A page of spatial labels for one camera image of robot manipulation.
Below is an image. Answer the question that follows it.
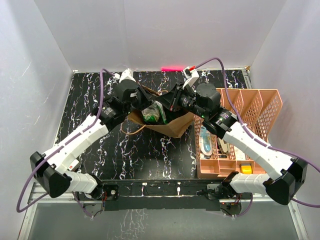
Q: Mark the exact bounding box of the beige stapler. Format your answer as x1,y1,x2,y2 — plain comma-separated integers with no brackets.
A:
217,138,230,154

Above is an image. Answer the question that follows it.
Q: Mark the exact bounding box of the blue white toothbrush pack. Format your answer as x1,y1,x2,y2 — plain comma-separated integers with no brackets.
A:
199,126,213,157

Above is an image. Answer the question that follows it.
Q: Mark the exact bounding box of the yellow eraser block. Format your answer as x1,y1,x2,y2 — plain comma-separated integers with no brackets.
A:
240,163,253,175

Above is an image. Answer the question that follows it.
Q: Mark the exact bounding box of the small white box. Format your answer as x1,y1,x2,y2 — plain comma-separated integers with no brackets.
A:
68,159,81,172

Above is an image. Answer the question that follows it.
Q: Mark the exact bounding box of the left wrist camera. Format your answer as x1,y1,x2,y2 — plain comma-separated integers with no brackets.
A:
113,68,136,82

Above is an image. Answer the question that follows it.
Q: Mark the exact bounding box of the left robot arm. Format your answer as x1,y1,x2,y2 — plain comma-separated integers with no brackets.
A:
30,79,158,200

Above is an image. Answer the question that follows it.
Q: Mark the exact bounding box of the pink tape strip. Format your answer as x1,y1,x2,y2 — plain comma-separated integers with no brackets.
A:
160,65,184,72

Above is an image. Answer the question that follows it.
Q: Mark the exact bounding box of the pink plastic desk organizer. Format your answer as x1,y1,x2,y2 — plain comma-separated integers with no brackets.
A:
194,88,283,179

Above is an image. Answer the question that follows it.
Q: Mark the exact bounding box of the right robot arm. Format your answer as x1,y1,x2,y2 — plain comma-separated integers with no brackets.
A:
156,83,308,205

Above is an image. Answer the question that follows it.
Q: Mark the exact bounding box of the brown paper bag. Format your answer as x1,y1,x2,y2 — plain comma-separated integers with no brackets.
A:
120,84,195,139

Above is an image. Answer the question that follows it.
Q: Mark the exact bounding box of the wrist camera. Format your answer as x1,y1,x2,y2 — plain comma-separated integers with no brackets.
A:
182,66,200,89
113,68,136,82

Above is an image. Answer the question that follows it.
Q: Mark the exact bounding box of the green white snack bag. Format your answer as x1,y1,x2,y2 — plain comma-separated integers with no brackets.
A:
141,101,168,124

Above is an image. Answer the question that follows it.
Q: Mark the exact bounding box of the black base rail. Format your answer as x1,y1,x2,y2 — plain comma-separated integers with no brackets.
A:
74,178,251,213

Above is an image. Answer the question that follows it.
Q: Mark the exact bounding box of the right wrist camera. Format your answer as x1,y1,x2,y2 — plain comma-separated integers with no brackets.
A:
182,66,200,89

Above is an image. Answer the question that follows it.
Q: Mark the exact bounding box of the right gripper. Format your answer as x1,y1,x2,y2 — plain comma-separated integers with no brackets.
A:
156,82,208,120

